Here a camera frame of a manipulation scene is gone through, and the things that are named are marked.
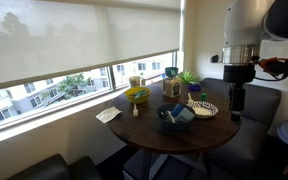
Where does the yellow bowl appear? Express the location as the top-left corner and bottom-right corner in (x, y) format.
(124, 86), (151, 104)

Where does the blue block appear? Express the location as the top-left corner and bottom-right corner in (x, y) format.
(171, 104), (195, 123)

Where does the wooden spoon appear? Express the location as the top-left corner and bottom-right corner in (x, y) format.
(187, 93), (194, 104)

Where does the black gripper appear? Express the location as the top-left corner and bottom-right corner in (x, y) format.
(223, 65), (255, 122)

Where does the black leather seat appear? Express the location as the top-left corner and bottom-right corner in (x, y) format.
(6, 154), (103, 180)

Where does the beige mug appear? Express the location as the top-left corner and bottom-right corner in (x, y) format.
(129, 76), (146, 88)

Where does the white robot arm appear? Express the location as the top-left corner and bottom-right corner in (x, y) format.
(222, 0), (288, 122)

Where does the white roller window blind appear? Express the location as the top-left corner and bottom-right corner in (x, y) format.
(0, 0), (181, 88)

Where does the patterned blue white plate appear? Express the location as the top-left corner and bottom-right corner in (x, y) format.
(188, 101), (218, 119)

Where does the round dark wooden table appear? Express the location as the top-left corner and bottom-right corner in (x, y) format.
(106, 80), (242, 180)

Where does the dark blue bowl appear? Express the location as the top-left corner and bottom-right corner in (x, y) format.
(157, 103), (195, 131)

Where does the white paper napkin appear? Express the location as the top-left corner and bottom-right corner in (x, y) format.
(96, 107), (120, 123)

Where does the white jar teal lid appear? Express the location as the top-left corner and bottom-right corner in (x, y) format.
(163, 67), (181, 98)

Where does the small green cup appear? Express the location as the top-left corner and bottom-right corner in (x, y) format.
(201, 93), (207, 102)

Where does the green potted plant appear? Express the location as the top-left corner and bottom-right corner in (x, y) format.
(179, 70), (201, 92)

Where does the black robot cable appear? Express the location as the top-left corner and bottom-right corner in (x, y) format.
(250, 56), (288, 82)

